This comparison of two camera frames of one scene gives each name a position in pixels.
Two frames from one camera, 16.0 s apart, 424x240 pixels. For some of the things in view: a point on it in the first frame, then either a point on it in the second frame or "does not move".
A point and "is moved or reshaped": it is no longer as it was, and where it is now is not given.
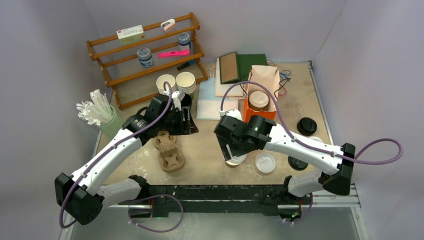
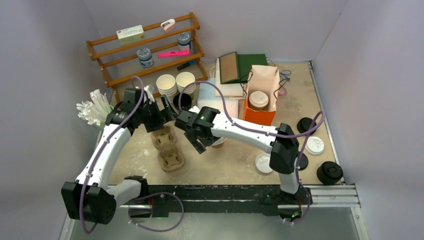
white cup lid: x=265 y=162 does not move
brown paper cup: x=256 y=109 does not move
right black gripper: x=235 y=151 to x=198 y=143
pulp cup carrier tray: x=170 y=157 does not move
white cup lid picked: x=258 y=99 does not move
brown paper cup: x=232 y=166 is moved or reshaped
